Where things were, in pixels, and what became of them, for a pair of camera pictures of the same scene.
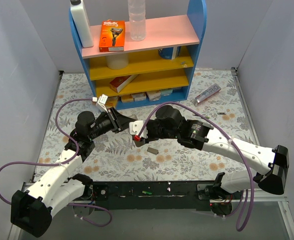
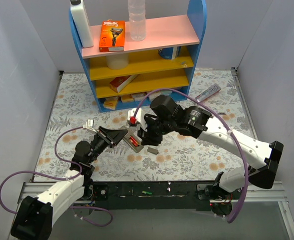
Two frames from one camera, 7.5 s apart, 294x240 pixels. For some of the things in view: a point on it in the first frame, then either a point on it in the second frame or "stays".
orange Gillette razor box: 112,36 stays
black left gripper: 114,120 → 106,137
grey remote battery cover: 152,150 stays
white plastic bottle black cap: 79,12 stays
